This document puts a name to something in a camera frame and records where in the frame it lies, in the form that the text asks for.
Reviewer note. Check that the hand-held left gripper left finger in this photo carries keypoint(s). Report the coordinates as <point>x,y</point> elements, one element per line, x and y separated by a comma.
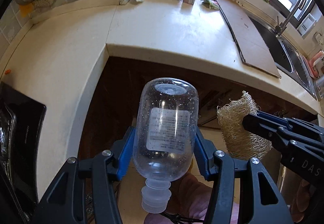
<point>126,153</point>

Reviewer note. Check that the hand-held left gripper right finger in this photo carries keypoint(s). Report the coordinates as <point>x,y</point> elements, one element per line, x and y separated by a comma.
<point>202,153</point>

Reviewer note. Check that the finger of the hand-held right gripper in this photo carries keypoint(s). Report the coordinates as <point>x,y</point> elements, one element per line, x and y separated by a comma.
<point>263,122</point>

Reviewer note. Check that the beige loofah sponge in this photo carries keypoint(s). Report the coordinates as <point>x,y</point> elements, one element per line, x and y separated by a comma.
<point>232,125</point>

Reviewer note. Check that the clear plastic bottle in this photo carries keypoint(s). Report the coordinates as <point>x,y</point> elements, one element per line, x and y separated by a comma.
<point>164,102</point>

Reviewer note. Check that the person's right hand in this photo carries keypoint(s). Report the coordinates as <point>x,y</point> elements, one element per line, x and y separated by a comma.
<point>301,198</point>

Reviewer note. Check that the person's pink trouser leg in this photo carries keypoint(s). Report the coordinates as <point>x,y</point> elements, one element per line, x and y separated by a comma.
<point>192,201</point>

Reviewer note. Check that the brown wooden cabinet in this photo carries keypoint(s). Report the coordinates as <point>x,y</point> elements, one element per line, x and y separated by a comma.
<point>114,92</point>

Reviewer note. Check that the stainless steel sink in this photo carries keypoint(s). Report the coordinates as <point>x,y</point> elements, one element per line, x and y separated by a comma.
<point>291,57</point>

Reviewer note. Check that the pink soap dish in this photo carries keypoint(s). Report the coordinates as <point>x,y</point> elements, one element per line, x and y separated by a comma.
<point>315,64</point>

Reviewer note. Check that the brown cardboard sheet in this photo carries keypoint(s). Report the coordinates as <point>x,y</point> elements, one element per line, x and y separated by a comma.
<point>253,44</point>

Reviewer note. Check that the black induction cooktop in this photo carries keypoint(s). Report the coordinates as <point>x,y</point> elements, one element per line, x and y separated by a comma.
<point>22,132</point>

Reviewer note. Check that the metal faucet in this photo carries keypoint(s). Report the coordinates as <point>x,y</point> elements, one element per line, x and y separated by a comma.
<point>291,15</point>

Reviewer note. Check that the green snack wrapper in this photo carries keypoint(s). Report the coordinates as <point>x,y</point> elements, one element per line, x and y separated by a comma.
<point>210,3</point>

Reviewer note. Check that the white mesh scrubber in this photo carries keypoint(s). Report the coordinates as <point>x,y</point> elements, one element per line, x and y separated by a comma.
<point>44,1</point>

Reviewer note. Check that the yellow cloth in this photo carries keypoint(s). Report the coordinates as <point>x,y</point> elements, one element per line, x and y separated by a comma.
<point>25,10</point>

